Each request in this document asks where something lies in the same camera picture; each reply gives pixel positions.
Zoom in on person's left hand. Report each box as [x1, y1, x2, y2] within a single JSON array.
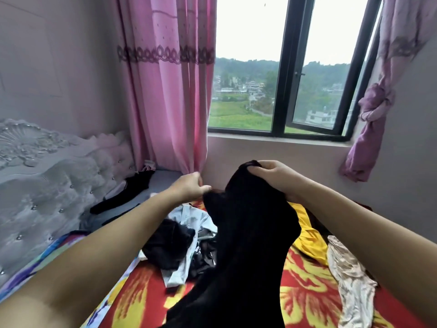
[[163, 172, 213, 204]]

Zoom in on dark framed window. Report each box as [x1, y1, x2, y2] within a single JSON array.
[[207, 0, 383, 142]]

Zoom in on narrow pink curtain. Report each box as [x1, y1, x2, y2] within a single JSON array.
[[339, 0, 437, 183]]

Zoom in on person's left forearm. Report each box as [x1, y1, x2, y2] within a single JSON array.
[[0, 188, 182, 328]]

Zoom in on black thin trousers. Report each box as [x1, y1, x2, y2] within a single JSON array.
[[160, 160, 303, 328]]

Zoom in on red and yellow blanket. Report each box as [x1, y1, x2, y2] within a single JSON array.
[[0, 198, 427, 328]]

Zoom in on person's right forearm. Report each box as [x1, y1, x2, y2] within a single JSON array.
[[294, 179, 437, 328]]

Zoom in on pile of mixed clothes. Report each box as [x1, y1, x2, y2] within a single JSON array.
[[89, 169, 380, 328]]

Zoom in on person's right hand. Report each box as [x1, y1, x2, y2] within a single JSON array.
[[247, 159, 310, 202]]

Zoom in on pale blue pillow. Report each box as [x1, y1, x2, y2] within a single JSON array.
[[81, 169, 184, 233]]

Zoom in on blue patterned pillow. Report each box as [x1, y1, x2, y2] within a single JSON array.
[[0, 231, 141, 328]]

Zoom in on white tufted headboard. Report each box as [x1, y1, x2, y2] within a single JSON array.
[[0, 119, 136, 284]]

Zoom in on wide pink curtain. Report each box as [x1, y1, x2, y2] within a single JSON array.
[[112, 0, 218, 176]]

